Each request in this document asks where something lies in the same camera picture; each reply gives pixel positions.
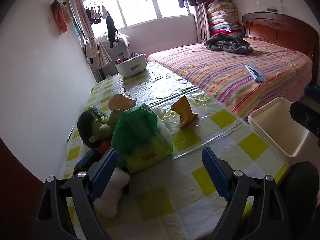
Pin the small grey box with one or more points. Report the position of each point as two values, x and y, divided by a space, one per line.
271 10

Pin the green and white plastic pack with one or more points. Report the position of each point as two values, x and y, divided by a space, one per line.
147 157

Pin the white plastic bin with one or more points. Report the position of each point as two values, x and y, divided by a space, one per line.
275 127

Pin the wooden headboard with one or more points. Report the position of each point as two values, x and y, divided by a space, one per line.
275 30

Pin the black hanging garment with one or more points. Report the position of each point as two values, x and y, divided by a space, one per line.
111 30

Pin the orange cloth on hook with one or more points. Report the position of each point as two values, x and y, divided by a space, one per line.
61 17

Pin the pink curtain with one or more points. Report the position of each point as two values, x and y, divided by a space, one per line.
201 25
77 5

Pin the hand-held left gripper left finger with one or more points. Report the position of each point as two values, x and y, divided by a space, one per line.
105 172

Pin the green plush toy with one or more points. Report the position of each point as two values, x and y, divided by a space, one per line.
90 127

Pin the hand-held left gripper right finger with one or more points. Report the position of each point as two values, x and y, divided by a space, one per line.
215 172

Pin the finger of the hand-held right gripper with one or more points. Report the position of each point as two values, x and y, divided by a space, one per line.
305 120
313 92

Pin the red stationery bundle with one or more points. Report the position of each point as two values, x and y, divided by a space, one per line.
120 60

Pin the stack of folded quilts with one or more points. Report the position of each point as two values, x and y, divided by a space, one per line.
222 17

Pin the white fluffy cloth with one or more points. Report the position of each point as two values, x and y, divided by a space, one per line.
112 195

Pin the round sock drying hanger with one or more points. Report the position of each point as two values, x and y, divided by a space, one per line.
95 12

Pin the brown torn paper piece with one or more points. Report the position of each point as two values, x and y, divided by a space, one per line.
120 102

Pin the window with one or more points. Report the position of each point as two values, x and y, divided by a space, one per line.
140 7

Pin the yellow wrapper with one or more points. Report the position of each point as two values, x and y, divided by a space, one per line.
183 112

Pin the dark grey blanket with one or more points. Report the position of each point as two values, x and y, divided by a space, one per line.
227 43

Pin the white storage caddy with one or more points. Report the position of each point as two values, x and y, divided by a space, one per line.
132 67

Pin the white washing machine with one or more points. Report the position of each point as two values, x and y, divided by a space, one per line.
120 51

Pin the striped bed with wooden headboard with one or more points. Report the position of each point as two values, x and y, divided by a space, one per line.
225 75

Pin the white lace cover cloth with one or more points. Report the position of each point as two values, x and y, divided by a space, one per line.
122 37

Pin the green plastic bag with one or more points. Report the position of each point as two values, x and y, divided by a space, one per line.
135 130

